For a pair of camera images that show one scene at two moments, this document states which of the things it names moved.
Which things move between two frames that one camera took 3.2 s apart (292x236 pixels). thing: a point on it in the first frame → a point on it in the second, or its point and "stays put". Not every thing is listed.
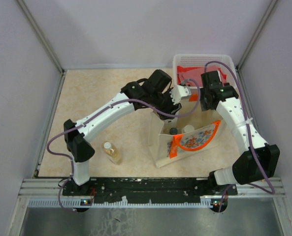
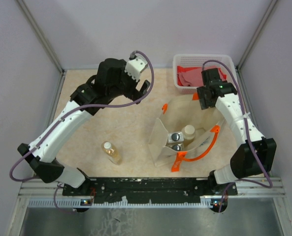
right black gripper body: (226, 84) stays put
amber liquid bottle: (112, 152) stays put
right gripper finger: (207, 99) stays put
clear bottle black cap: (173, 131) → (177, 147)
